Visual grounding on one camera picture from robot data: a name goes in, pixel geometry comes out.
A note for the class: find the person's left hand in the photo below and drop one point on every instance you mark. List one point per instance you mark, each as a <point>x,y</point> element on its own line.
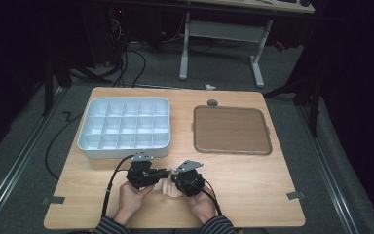
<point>131,203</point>

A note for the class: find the peach ankle sock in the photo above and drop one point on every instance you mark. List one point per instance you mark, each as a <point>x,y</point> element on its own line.
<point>167,190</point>

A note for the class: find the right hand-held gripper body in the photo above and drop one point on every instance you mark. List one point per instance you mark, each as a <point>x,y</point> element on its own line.
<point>191,183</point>

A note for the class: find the black metal stand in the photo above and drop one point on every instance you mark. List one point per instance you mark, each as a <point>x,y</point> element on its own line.
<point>50,81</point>
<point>313,97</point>

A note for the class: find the metal floor rail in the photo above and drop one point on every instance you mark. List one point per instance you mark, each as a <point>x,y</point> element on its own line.
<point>16,162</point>
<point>328,175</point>

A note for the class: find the grey round table knob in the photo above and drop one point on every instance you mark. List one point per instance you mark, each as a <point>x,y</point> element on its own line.
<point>212,103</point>

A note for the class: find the white divided storage box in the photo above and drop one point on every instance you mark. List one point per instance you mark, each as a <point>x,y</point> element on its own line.
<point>125,128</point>

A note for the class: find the brown square tray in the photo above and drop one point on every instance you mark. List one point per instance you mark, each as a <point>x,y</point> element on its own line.
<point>231,130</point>

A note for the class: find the white crumpled paper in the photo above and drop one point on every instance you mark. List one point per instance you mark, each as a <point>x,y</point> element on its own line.
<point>210,86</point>

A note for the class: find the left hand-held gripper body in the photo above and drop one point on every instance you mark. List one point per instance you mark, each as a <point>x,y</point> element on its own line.
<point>141,175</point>

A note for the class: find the person's right hand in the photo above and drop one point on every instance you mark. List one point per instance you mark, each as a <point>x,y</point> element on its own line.
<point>204,206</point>

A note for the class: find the grey tape piece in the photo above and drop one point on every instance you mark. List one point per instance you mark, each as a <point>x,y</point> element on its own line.
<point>295,195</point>
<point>53,200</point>

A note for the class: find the white-legged wooden desk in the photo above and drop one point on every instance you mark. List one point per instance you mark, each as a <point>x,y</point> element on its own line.
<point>224,31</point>

